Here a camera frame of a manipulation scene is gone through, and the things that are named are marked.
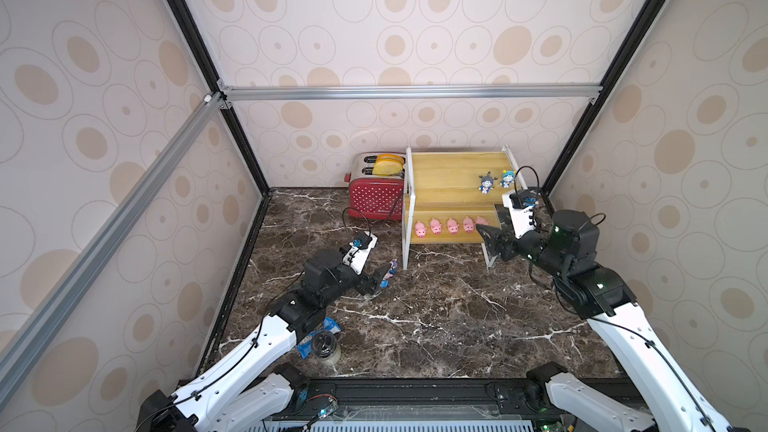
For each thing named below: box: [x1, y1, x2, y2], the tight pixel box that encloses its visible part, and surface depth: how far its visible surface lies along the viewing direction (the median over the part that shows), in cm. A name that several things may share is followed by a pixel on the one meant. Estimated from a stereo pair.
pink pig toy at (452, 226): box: [447, 217, 460, 235], surface depth 88 cm
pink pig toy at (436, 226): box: [430, 218, 443, 235], surface depth 89 cm
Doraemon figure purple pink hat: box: [380, 259, 399, 282], surface depth 97 cm
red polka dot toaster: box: [344, 153, 405, 221], surface depth 105 cm
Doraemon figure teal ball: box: [500, 169, 517, 189], surface depth 75 cm
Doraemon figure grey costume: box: [478, 171, 498, 194], surface depth 74 cm
